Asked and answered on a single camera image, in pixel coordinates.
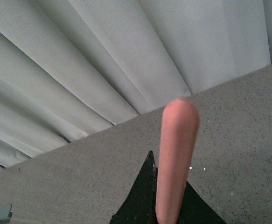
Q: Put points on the white pleated curtain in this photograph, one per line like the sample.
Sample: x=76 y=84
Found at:
x=71 y=68

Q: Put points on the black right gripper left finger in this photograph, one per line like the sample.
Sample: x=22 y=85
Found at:
x=139 y=206

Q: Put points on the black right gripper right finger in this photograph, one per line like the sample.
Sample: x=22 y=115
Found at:
x=194 y=210

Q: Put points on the green slatted dish rack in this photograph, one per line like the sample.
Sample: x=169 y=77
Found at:
x=5 y=214

